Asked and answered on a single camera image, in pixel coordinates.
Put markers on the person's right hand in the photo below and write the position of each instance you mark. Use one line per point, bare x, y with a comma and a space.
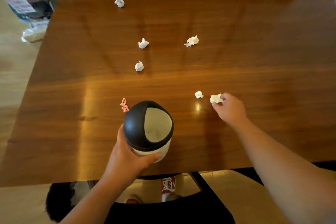
232, 112

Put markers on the person's left hand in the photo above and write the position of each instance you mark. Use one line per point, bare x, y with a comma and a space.
123, 160

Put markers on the person's left thumb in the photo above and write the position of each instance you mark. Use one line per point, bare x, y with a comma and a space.
149, 160

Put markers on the person's right thumb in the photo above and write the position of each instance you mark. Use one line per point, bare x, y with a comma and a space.
216, 105

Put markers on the white paper ball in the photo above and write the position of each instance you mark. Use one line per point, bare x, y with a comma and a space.
119, 2
192, 41
215, 98
139, 66
199, 94
143, 43

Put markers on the small bin with black lid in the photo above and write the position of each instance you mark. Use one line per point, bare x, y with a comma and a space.
148, 129

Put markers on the person's right forearm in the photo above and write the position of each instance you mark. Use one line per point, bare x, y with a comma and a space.
283, 168

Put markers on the person's left forearm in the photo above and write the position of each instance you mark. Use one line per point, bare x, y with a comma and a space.
94, 202

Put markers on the red and white shoe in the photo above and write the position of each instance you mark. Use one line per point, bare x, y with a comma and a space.
168, 187
133, 200

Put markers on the black table leg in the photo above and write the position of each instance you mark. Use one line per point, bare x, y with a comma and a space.
197, 180

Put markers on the person's black clothing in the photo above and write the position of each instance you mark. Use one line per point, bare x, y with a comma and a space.
173, 210

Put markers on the pink paper scrap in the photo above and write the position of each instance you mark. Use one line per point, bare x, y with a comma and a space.
124, 105

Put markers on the black fuzzy seat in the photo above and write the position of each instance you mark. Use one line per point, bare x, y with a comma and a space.
63, 201

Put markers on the white plastic bag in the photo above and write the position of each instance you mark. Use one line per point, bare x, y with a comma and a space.
34, 33

